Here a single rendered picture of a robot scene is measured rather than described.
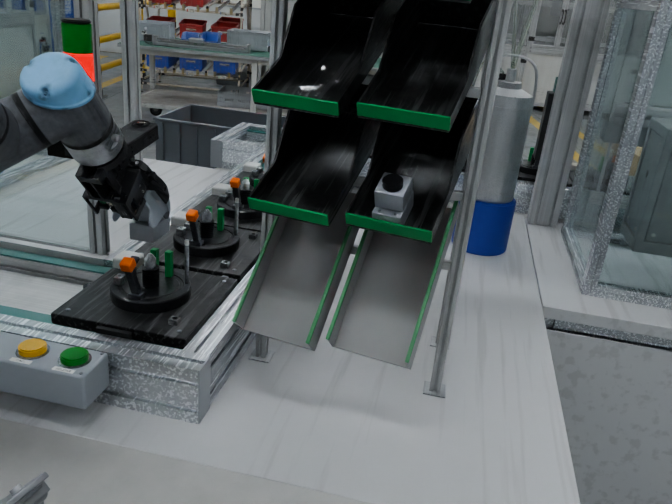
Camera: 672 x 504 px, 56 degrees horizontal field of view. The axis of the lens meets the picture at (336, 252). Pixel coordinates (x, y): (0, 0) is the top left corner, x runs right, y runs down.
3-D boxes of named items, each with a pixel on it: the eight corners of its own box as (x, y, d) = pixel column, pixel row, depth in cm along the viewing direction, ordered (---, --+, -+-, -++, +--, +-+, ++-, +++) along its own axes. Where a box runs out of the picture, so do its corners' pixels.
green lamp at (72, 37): (82, 54, 110) (81, 25, 108) (56, 51, 111) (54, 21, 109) (98, 52, 115) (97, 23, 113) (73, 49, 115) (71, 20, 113)
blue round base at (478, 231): (506, 260, 174) (518, 208, 168) (449, 251, 176) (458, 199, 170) (505, 240, 188) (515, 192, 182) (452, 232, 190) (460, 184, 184)
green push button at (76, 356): (79, 374, 94) (78, 362, 93) (55, 368, 94) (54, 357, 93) (94, 360, 97) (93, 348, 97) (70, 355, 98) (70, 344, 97)
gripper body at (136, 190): (96, 216, 99) (60, 172, 88) (116, 170, 103) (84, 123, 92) (141, 223, 98) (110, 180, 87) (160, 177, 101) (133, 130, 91)
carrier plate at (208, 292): (185, 350, 102) (185, 338, 102) (51, 323, 106) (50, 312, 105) (237, 288, 124) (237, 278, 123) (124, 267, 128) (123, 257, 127)
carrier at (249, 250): (240, 285, 125) (242, 225, 121) (127, 264, 129) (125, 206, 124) (275, 242, 147) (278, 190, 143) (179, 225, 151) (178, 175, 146)
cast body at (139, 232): (153, 243, 107) (152, 204, 104) (129, 239, 107) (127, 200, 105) (175, 227, 114) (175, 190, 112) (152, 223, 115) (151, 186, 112)
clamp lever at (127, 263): (139, 297, 108) (129, 266, 102) (128, 295, 108) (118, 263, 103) (148, 282, 110) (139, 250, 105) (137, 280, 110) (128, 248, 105)
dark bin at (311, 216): (328, 228, 93) (324, 189, 87) (249, 210, 97) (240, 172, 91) (390, 120, 110) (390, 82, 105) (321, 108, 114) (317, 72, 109)
